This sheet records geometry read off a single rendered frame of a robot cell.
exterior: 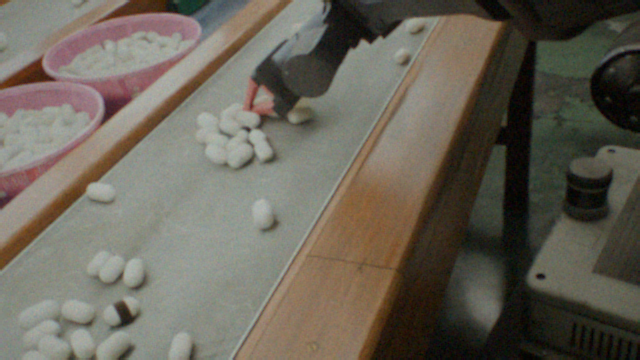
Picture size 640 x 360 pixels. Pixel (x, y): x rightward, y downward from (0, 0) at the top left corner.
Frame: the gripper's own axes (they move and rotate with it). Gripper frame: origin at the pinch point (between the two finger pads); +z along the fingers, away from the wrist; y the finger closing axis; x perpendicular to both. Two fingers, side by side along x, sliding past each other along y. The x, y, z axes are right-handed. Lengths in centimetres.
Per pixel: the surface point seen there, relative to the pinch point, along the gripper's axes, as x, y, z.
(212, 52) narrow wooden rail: -9.9, -15.3, 9.8
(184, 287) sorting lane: 6.7, 32.1, -4.9
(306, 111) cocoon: 5.3, -0.6, -6.2
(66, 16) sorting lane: -38, -34, 45
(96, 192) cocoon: -6.3, 21.7, 7.2
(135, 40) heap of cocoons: -22.3, -24.6, 28.1
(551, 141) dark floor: 78, -123, 26
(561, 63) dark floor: 76, -180, 27
